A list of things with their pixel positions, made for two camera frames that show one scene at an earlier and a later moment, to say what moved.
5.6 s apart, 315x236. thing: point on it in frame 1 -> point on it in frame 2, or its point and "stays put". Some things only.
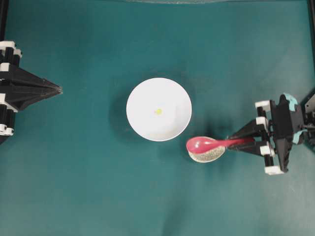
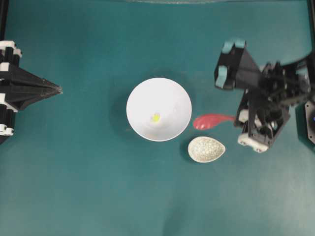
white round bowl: [159, 109] stays put
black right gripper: [278, 124] -> [236, 68]
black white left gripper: [10, 56] stays put
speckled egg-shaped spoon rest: [207, 157] stays put
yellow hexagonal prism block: [159, 111] -> [156, 118]
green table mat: [75, 166] stays put
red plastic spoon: [200, 144] -> [205, 121]
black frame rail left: [3, 17] stays put
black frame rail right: [311, 10] stays put
